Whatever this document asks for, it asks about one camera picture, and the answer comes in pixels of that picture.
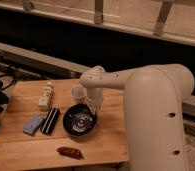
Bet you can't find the black striped box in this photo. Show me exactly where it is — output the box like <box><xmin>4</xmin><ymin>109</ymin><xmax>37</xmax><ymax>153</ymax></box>
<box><xmin>40</xmin><ymin>107</ymin><xmax>60</xmax><ymax>135</ymax></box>

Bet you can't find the small white bottle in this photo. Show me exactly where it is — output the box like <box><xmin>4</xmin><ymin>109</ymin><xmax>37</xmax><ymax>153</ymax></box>
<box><xmin>38</xmin><ymin>82</ymin><xmax>53</xmax><ymax>111</ymax></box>

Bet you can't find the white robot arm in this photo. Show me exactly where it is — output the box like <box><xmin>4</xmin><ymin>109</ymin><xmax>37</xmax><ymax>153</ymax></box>
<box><xmin>80</xmin><ymin>64</ymin><xmax>195</xmax><ymax>171</ymax></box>

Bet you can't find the dark ceramic bowl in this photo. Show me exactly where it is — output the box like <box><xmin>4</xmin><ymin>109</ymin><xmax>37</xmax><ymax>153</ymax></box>
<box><xmin>63</xmin><ymin>104</ymin><xmax>97</xmax><ymax>137</ymax></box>

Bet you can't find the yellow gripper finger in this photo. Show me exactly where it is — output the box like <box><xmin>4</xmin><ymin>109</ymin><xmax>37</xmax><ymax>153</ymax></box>
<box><xmin>88</xmin><ymin>102</ymin><xmax>94</xmax><ymax>114</ymax></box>
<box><xmin>95</xmin><ymin>102</ymin><xmax>102</xmax><ymax>115</ymax></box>

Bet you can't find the translucent plastic cup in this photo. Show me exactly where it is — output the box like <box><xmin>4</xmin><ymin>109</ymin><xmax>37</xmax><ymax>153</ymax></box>
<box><xmin>71</xmin><ymin>85</ymin><xmax>86</xmax><ymax>104</ymax></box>

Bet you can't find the metal railing frame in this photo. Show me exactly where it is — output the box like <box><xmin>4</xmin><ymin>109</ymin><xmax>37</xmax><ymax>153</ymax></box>
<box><xmin>0</xmin><ymin>0</ymin><xmax>195</xmax><ymax>46</ymax></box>

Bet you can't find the blue sponge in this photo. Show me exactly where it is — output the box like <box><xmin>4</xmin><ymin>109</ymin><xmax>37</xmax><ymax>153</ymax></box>
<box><xmin>23</xmin><ymin>115</ymin><xmax>44</xmax><ymax>136</ymax></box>

